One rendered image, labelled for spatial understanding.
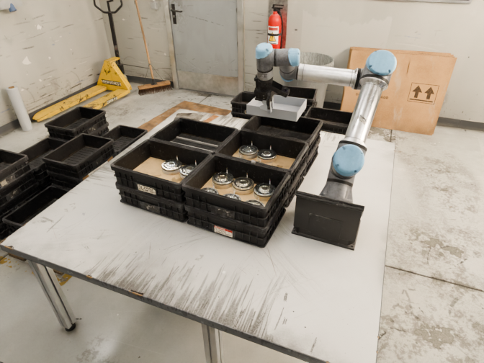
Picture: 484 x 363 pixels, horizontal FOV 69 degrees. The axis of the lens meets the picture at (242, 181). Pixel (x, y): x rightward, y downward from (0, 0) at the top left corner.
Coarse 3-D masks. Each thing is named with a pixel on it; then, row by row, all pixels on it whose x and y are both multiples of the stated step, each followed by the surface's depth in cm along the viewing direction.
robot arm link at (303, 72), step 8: (304, 64) 165; (280, 72) 167; (296, 72) 164; (304, 72) 164; (312, 72) 163; (320, 72) 162; (328, 72) 161; (336, 72) 161; (344, 72) 160; (352, 72) 160; (360, 72) 158; (288, 80) 170; (304, 80) 167; (312, 80) 165; (320, 80) 164; (328, 80) 163; (336, 80) 162; (344, 80) 161; (352, 80) 160; (352, 88) 163; (360, 88) 160
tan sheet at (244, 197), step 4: (208, 184) 170; (216, 188) 168; (228, 188) 167; (220, 192) 165; (224, 192) 165; (228, 192) 165; (232, 192) 165; (252, 192) 164; (240, 196) 162; (244, 196) 162; (248, 196) 162; (252, 196) 162; (244, 200) 160; (264, 204) 157
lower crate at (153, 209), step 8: (120, 192) 176; (128, 192) 171; (136, 192) 168; (120, 200) 179; (128, 200) 176; (136, 200) 173; (144, 200) 171; (152, 200) 168; (160, 200) 164; (168, 200) 162; (144, 208) 173; (152, 208) 171; (160, 208) 168; (168, 208) 166; (176, 208) 162; (184, 208) 164; (168, 216) 169; (176, 216) 167; (184, 216) 165
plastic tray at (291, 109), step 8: (280, 96) 194; (248, 104) 185; (256, 104) 196; (280, 104) 196; (288, 104) 195; (296, 104) 194; (304, 104) 187; (248, 112) 185; (256, 112) 183; (264, 112) 181; (272, 112) 180; (280, 112) 178; (288, 112) 176; (296, 112) 175; (296, 120) 177
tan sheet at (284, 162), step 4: (236, 152) 195; (236, 156) 191; (256, 156) 191; (280, 156) 191; (284, 156) 191; (256, 160) 188; (276, 160) 188; (280, 160) 188; (284, 160) 188; (288, 160) 188; (292, 160) 188; (268, 164) 185; (272, 164) 184; (276, 164) 184; (280, 164) 184; (284, 164) 184; (288, 164) 184; (284, 168) 182; (288, 168) 181
